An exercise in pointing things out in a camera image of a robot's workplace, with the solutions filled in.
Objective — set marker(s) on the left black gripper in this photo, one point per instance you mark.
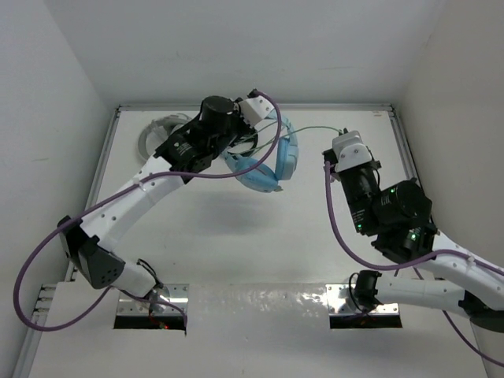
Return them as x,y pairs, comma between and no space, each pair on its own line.
235,113

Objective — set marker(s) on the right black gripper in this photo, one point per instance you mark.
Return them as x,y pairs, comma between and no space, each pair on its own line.
373,164

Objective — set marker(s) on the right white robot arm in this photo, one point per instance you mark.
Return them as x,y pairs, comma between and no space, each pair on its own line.
426,268

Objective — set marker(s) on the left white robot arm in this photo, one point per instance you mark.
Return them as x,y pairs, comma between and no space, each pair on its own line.
189,149

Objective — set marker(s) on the grey white headphones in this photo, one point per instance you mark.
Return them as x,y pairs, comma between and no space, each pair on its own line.
157,132

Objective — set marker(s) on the white front cover board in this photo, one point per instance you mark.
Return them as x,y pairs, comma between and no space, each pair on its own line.
256,331

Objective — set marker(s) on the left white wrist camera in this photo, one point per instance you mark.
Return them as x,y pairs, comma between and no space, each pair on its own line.
254,108

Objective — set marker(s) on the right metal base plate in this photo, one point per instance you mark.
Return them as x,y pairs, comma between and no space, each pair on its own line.
340,304

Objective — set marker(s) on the metal base plate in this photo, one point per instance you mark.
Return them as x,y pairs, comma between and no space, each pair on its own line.
340,304
171,300

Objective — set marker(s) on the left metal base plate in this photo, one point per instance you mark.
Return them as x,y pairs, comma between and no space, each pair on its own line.
171,300

